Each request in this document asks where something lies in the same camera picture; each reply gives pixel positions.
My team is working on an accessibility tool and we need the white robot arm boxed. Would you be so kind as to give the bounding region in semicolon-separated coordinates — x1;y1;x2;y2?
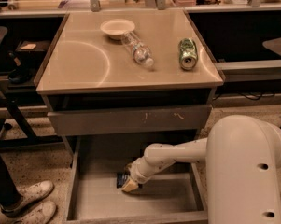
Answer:
122;115;281;224

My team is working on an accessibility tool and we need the green soda can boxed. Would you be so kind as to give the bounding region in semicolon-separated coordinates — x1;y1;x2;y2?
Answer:
178;38;198;70

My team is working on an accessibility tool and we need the black chair frame left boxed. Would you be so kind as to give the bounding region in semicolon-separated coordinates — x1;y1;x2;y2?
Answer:
0;26;63;148

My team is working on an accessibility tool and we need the upper white sneaker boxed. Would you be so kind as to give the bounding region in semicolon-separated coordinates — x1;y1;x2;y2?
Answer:
1;180;54;217

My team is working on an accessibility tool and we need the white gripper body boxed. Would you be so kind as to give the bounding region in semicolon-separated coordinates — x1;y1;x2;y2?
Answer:
129;161;152;184

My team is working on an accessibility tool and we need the white sneaker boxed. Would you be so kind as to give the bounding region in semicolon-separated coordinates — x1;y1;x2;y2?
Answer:
13;201;57;224
1;180;54;217

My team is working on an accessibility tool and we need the lower white sneaker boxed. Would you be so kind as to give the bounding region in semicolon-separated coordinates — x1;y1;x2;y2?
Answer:
13;201;57;224

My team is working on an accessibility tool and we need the open middle drawer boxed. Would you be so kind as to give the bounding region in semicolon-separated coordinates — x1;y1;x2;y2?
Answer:
63;133;208;224

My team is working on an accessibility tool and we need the grey drawer cabinet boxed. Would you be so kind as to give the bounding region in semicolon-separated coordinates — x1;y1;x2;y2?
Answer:
36;9;223;149

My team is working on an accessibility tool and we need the white paper bowl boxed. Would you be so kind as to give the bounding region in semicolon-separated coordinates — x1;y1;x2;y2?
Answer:
100;19;135;40

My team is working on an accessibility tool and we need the clear plastic water bottle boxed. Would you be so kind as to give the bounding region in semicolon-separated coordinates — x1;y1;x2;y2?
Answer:
121;32;154;70

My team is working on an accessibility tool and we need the grey metal shelf beam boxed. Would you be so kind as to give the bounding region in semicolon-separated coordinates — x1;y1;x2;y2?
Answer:
215;60;281;82

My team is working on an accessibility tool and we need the dark trouser leg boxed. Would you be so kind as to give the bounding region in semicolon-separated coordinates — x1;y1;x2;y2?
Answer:
0;156;21;207

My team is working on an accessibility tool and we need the closed grey upper drawer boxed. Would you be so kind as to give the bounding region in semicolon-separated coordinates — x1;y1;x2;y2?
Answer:
48;105;212;136

